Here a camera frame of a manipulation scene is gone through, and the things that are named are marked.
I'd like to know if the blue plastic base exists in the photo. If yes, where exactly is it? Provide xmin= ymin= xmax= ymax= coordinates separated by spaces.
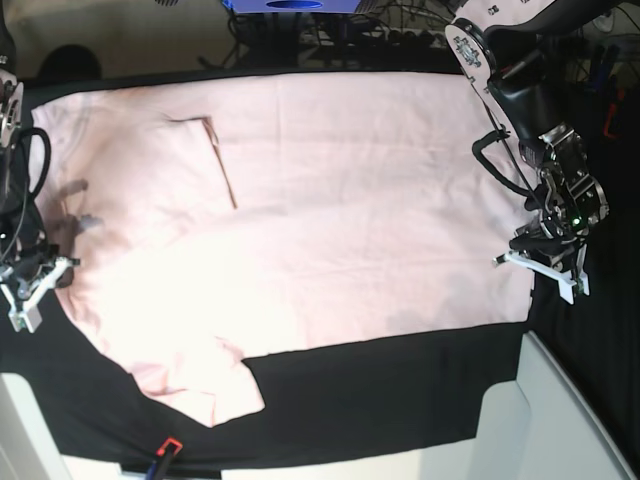
xmin=222 ymin=0 xmax=378 ymax=14

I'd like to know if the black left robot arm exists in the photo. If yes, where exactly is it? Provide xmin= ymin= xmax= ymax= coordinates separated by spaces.
xmin=445 ymin=1 xmax=639 ymax=302

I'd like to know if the pale pink T-shirt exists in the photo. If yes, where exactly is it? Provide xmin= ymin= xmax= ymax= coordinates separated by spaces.
xmin=32 ymin=73 xmax=533 ymax=427

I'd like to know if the black table cloth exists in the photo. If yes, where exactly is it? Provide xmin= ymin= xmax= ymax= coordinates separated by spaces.
xmin=0 ymin=67 xmax=609 ymax=472

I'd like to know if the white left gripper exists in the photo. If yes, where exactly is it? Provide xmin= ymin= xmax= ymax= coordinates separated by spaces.
xmin=492 ymin=231 xmax=590 ymax=304

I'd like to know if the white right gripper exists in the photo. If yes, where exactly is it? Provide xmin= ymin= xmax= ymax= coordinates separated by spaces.
xmin=1 ymin=255 xmax=80 ymax=333

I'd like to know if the red bracket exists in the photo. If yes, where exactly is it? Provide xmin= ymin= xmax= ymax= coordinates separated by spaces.
xmin=602 ymin=88 xmax=626 ymax=140

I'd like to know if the red blue tool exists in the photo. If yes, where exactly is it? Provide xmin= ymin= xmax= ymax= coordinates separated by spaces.
xmin=144 ymin=437 xmax=183 ymax=480

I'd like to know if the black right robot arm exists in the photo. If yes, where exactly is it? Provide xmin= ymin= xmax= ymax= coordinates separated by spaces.
xmin=1 ymin=23 xmax=79 ymax=333

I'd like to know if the black power strip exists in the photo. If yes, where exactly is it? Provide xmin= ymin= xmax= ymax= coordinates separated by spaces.
xmin=299 ymin=27 xmax=451 ymax=51

